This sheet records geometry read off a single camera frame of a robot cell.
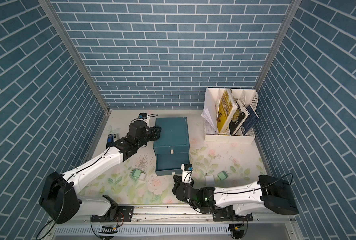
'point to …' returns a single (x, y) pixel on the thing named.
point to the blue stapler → (110, 138)
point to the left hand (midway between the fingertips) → (163, 129)
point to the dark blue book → (251, 119)
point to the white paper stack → (211, 128)
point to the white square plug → (209, 180)
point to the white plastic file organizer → (247, 97)
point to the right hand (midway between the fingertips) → (172, 180)
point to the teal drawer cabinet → (172, 150)
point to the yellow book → (228, 106)
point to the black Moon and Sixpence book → (240, 116)
